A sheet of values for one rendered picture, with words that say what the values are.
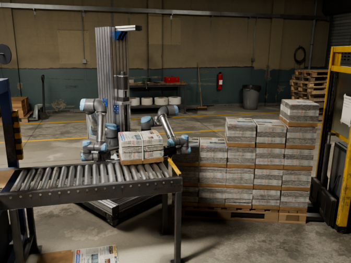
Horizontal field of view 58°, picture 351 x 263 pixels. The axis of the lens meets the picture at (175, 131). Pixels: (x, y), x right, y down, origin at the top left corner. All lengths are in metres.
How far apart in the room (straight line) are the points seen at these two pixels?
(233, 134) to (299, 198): 0.99
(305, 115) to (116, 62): 2.02
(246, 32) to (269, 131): 7.66
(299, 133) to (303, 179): 0.50
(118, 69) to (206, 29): 6.95
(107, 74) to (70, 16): 6.27
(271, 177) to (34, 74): 7.66
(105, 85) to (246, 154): 1.68
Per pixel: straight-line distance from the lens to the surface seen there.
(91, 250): 3.19
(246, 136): 3.30
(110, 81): 3.47
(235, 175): 3.41
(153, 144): 2.82
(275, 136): 3.35
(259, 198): 3.55
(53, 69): 9.68
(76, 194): 2.50
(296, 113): 3.35
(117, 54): 3.51
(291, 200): 3.64
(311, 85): 9.39
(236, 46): 10.62
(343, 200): 3.57
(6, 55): 3.02
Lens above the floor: 1.78
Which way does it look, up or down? 14 degrees down
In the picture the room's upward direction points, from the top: straight up
